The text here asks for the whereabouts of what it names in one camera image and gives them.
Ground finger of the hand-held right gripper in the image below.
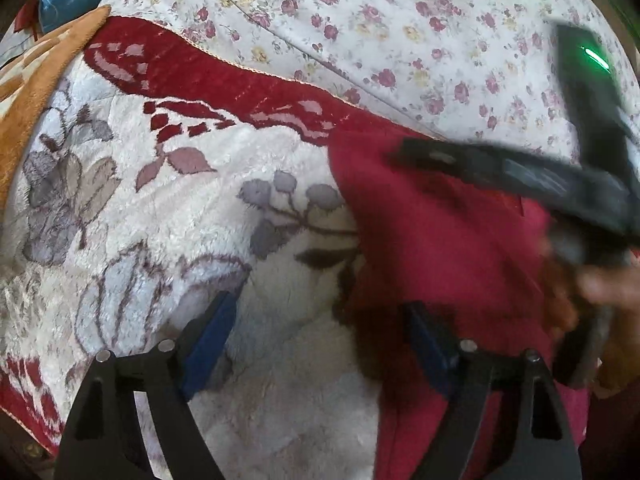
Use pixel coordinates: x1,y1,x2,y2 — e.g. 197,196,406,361
390,137,507,188

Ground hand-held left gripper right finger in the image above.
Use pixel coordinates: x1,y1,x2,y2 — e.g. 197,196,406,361
402,301,583,480

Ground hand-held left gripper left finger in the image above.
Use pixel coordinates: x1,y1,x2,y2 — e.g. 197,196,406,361
54,290,240,480

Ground red fleece garment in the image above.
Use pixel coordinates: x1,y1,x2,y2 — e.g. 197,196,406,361
327,127,601,480

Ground person's right hand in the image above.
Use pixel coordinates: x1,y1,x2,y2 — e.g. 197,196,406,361
542,247,640,401

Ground white plush floral blanket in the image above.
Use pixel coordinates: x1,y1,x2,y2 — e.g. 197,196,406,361
0,15,443,480

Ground floral print quilt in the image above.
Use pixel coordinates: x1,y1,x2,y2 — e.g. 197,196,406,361
107,0,640,173

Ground orange patterned mat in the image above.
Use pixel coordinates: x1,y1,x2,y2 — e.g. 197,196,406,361
0,5,112,211

